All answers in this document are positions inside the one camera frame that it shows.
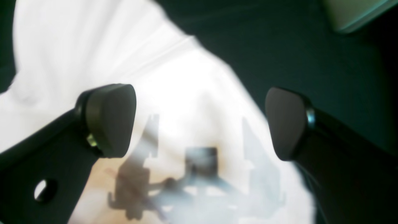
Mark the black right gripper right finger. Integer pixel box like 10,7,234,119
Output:
265,87,398,224

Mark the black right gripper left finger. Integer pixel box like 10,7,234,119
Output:
0,84,137,224

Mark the light pink T-shirt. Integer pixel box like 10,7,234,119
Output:
1,0,315,224

